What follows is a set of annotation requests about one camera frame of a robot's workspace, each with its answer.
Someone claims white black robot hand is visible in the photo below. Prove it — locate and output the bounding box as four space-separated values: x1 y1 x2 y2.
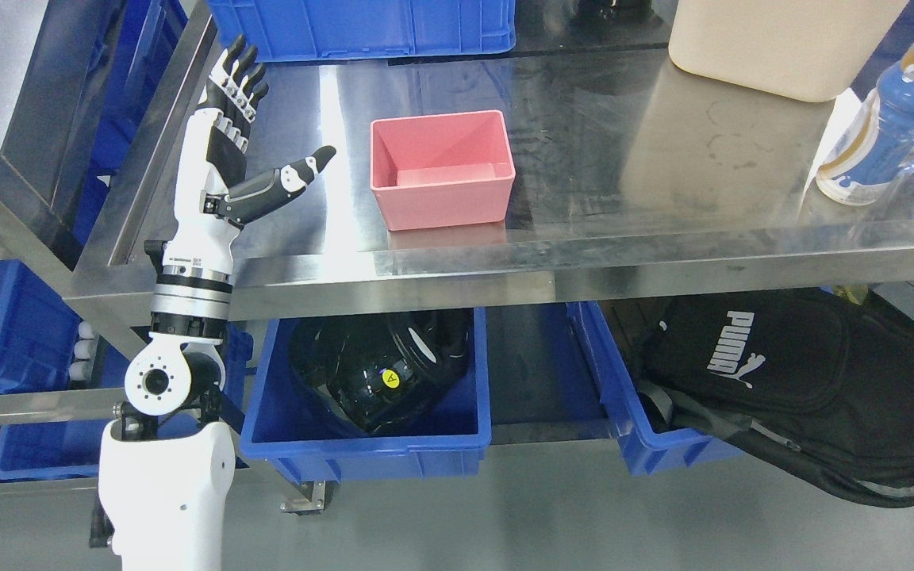
144 35 336 292

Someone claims pink plastic storage box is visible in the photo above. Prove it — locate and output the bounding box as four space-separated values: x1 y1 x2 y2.
370 109 516 232

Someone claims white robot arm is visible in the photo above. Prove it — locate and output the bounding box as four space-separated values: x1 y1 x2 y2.
98 264 236 570

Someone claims blue bin left shelf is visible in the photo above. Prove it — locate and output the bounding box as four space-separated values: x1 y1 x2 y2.
0 260 80 395

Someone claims beige plastic container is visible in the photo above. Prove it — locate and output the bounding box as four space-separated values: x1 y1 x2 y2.
668 1 907 102

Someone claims blue crate on table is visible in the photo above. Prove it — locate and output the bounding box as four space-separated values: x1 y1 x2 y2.
206 1 517 63

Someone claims black helmet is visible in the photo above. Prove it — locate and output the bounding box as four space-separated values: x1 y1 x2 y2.
289 308 473 436

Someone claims blue bin with helmet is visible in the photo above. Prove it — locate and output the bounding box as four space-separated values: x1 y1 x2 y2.
240 308 493 483

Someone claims blue bin with backpack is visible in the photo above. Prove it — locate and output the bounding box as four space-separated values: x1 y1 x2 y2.
566 302 746 476

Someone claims black Puma backpack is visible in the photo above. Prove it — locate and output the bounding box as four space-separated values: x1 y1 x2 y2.
632 288 914 508

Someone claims blue sports drink bottle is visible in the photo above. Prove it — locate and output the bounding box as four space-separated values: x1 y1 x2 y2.
815 43 914 206

